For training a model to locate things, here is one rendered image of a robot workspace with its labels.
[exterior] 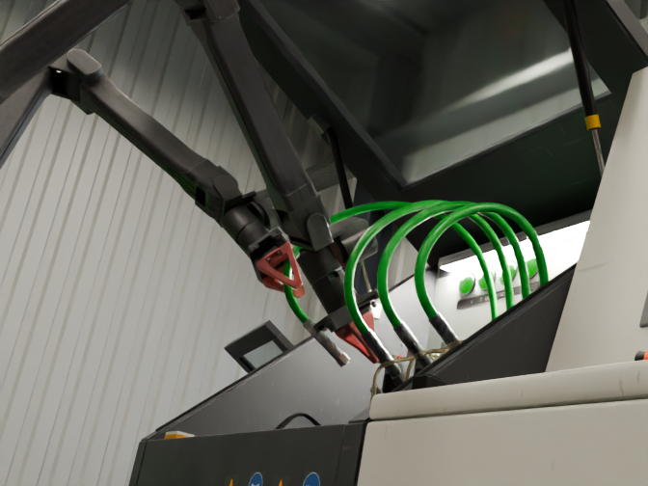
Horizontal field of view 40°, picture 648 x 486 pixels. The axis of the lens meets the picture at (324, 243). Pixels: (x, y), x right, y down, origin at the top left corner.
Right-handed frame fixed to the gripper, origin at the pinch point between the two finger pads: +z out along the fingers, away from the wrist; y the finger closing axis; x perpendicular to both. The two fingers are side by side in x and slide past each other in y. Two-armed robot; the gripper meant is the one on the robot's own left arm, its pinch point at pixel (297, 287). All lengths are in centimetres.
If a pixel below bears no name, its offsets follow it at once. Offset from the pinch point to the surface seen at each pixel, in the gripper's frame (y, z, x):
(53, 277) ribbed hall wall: 491, -452, 39
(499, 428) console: -52, 55, 8
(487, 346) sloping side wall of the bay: -29.7, 39.7, -5.2
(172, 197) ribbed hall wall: 531, -492, -94
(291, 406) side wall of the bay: 25.3, 4.8, 9.7
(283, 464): -23.8, 33.6, 21.4
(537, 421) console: -55, 57, 6
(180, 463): -0.4, 13.7, 31.4
